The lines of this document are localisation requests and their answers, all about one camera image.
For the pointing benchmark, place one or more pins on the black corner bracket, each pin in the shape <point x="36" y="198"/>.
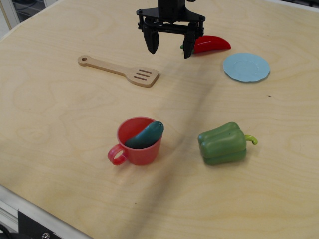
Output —
<point x="33" y="229"/>

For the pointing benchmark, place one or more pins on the wooden slotted spatula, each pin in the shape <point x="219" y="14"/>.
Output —
<point x="140" y="76"/>

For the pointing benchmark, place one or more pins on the aluminium table frame rail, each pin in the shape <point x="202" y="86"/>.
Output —
<point x="11" y="203"/>

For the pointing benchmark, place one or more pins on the red toy chili pepper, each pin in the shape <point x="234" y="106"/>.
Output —
<point x="210" y="43"/>

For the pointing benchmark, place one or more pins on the red plastic cup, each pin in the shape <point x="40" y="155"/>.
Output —
<point x="119" y="153"/>

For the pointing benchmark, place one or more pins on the light blue toy plate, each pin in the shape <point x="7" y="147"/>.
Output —
<point x="246" y="67"/>

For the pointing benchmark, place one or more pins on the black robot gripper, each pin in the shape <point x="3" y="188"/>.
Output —
<point x="170" y="16"/>

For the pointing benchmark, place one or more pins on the green toy bell pepper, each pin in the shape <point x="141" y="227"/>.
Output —
<point x="224" y="144"/>

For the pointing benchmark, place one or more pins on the dark green toy cucumber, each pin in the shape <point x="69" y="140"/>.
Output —
<point x="147" y="137"/>

